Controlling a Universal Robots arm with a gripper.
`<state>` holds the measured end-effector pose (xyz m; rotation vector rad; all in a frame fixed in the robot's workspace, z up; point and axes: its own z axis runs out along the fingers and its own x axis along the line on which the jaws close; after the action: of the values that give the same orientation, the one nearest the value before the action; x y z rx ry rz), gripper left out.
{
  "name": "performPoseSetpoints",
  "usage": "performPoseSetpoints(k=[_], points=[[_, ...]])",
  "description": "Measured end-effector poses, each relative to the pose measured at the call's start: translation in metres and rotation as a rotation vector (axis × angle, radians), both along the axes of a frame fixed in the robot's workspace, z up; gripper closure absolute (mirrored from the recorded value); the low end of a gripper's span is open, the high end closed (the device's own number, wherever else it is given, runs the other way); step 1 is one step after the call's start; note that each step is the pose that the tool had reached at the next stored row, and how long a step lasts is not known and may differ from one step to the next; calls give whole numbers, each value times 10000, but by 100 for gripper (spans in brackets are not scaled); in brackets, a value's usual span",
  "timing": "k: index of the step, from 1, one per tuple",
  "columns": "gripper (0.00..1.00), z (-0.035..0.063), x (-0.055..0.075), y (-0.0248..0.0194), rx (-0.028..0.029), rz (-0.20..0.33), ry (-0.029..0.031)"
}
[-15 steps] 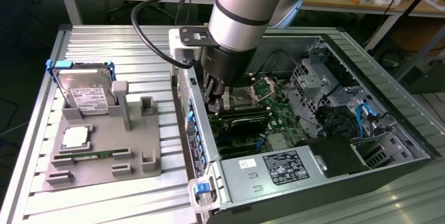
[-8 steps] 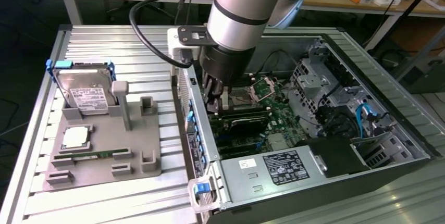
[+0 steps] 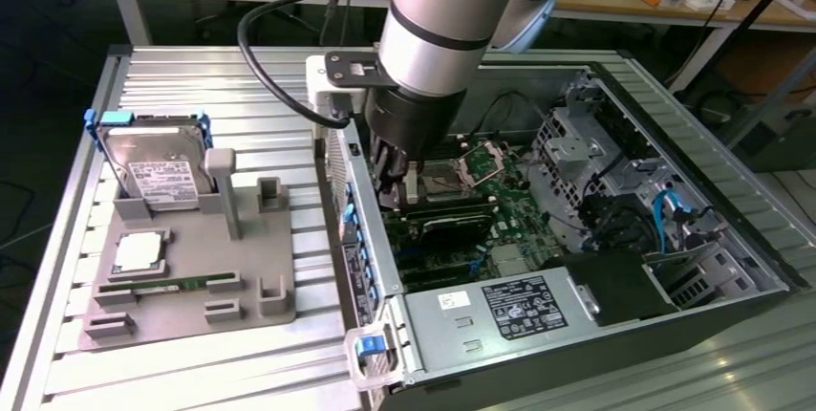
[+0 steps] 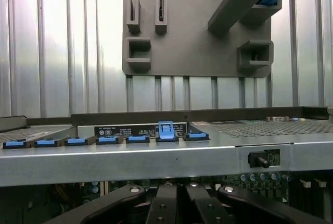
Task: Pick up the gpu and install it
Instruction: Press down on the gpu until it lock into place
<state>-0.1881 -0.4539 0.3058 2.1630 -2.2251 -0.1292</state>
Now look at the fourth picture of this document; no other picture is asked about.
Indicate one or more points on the blue card retention clip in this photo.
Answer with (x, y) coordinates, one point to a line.
(166, 130)
(76, 141)
(196, 136)
(45, 143)
(138, 138)
(108, 139)
(14, 144)

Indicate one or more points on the black chassis intrusion switch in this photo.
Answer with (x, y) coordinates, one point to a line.
(257, 160)

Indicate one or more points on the grey parts rack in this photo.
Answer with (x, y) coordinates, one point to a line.
(195, 26)

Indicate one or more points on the black open PC case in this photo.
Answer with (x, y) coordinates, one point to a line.
(130, 161)

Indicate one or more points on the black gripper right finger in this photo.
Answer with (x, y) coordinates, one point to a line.
(208, 211)

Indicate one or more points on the green motherboard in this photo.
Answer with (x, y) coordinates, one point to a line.
(273, 192)

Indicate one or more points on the black RAM slot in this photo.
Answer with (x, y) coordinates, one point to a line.
(319, 182)
(305, 183)

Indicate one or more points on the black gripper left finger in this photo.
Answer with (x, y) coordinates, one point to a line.
(161, 208)

